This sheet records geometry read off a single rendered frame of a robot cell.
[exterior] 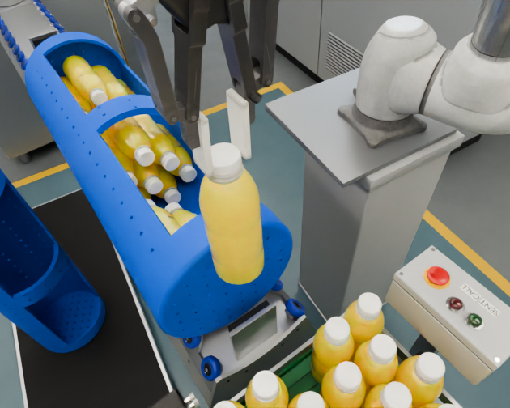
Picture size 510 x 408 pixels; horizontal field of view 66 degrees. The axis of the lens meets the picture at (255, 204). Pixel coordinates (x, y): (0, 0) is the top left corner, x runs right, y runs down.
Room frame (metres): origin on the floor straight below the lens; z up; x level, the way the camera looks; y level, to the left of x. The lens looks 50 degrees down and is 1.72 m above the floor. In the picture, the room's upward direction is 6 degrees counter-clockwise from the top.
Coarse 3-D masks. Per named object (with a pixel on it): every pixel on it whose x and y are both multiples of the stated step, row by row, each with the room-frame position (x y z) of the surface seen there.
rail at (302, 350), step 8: (304, 344) 0.27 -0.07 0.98; (312, 344) 0.28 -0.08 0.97; (296, 352) 0.26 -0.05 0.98; (304, 352) 0.27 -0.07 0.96; (288, 360) 0.25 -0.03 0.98; (272, 368) 0.23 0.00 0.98; (280, 368) 0.24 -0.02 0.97; (240, 392) 0.20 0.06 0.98; (232, 400) 0.19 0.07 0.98; (240, 400) 0.19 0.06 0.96
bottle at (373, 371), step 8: (368, 344) 0.23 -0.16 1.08; (360, 352) 0.22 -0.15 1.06; (368, 352) 0.21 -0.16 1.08; (352, 360) 0.23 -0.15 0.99; (360, 360) 0.21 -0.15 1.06; (368, 360) 0.20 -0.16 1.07; (376, 360) 0.20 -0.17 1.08; (392, 360) 0.20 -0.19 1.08; (360, 368) 0.20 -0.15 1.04; (368, 368) 0.19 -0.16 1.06; (376, 368) 0.19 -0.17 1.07; (384, 368) 0.19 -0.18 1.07; (392, 368) 0.19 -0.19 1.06; (368, 376) 0.19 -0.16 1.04; (376, 376) 0.18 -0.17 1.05; (384, 376) 0.18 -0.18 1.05; (392, 376) 0.18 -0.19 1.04; (368, 384) 0.18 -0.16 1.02; (376, 384) 0.18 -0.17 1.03
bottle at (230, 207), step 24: (240, 168) 0.30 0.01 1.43; (216, 192) 0.28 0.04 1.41; (240, 192) 0.28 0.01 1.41; (216, 216) 0.27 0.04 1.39; (240, 216) 0.27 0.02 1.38; (216, 240) 0.27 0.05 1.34; (240, 240) 0.27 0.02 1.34; (216, 264) 0.28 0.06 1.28; (240, 264) 0.26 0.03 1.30; (264, 264) 0.29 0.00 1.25
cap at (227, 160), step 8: (216, 144) 0.32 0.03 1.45; (224, 144) 0.32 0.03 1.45; (232, 144) 0.32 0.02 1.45; (216, 152) 0.31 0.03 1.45; (224, 152) 0.31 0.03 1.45; (232, 152) 0.31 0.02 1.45; (216, 160) 0.30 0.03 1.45; (224, 160) 0.29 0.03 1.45; (232, 160) 0.29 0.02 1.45; (240, 160) 0.30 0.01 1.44; (216, 168) 0.29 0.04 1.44; (224, 168) 0.29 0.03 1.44; (232, 168) 0.29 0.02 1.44; (216, 176) 0.29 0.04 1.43; (224, 176) 0.29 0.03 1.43
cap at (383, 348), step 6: (378, 336) 0.23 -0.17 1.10; (384, 336) 0.23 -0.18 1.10; (372, 342) 0.22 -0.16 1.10; (378, 342) 0.22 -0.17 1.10; (384, 342) 0.22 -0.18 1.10; (390, 342) 0.22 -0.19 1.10; (372, 348) 0.21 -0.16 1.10; (378, 348) 0.21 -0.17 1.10; (384, 348) 0.21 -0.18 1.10; (390, 348) 0.21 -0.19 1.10; (396, 348) 0.21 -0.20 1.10; (372, 354) 0.21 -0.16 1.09; (378, 354) 0.20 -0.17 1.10; (384, 354) 0.20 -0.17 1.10; (390, 354) 0.20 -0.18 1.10; (378, 360) 0.20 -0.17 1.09; (384, 360) 0.19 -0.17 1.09
